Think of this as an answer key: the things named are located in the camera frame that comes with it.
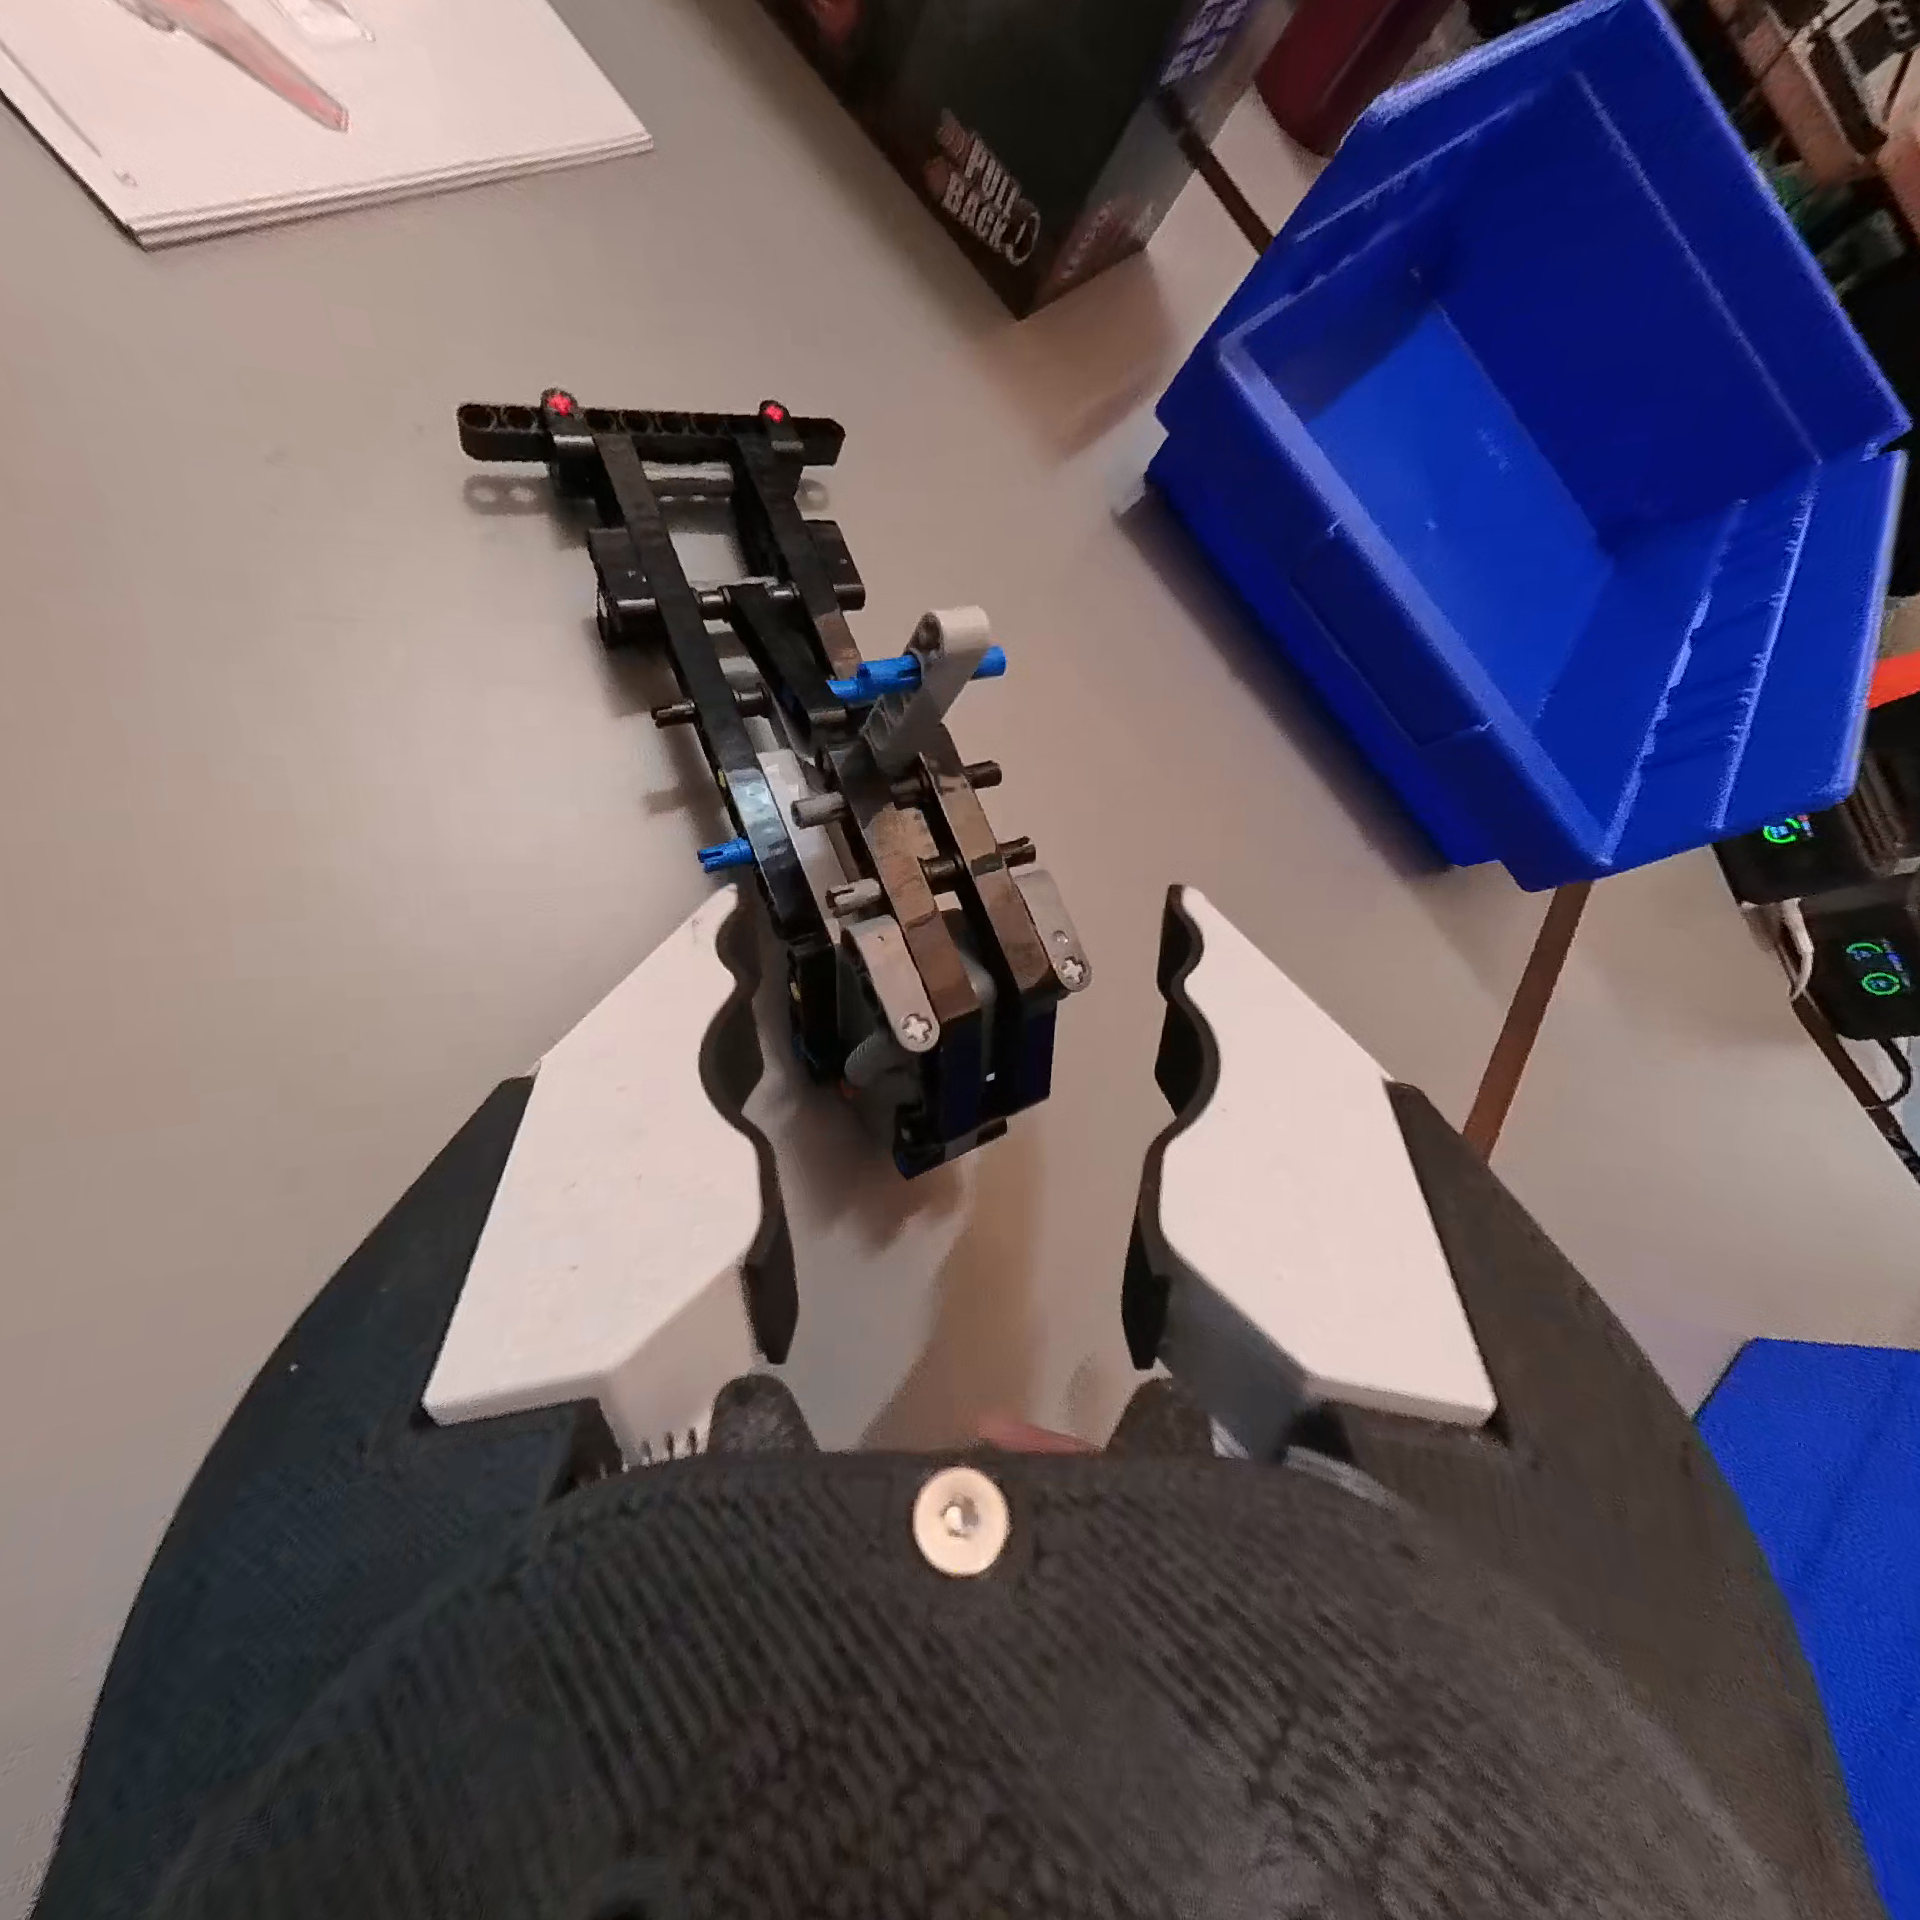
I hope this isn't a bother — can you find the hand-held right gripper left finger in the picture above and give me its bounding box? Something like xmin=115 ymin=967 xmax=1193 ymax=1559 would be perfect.
xmin=421 ymin=881 xmax=802 ymax=1449

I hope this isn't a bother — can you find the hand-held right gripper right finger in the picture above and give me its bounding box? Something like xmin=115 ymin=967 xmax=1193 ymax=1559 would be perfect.
xmin=1121 ymin=881 xmax=1502 ymax=1469

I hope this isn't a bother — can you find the black toy brick chassis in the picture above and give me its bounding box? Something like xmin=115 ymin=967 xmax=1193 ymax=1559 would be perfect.
xmin=455 ymin=383 xmax=1098 ymax=1181

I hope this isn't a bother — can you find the grey desk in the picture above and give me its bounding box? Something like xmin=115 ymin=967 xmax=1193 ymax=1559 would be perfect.
xmin=0 ymin=0 xmax=1825 ymax=1920

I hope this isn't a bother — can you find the black charger with green lights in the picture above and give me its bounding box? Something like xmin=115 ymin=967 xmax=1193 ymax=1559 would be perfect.
xmin=1792 ymin=884 xmax=1920 ymax=1040
xmin=1715 ymin=802 xmax=1871 ymax=909

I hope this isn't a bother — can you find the blue plastic bin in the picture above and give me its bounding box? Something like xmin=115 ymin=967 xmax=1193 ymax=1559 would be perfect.
xmin=1693 ymin=1337 xmax=1920 ymax=1920
xmin=1145 ymin=0 xmax=1915 ymax=894

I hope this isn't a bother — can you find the white instruction booklet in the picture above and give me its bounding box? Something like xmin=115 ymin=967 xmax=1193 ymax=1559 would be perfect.
xmin=0 ymin=0 xmax=657 ymax=252

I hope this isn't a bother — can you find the dark printed toy box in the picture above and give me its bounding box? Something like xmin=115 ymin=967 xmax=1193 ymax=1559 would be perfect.
xmin=751 ymin=0 xmax=1279 ymax=322

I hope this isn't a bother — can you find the maroon container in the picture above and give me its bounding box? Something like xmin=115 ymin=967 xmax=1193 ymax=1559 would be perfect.
xmin=1256 ymin=0 xmax=1446 ymax=155

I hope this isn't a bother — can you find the black cable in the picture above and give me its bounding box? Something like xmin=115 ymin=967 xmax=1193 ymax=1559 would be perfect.
xmin=1789 ymin=982 xmax=1920 ymax=1190

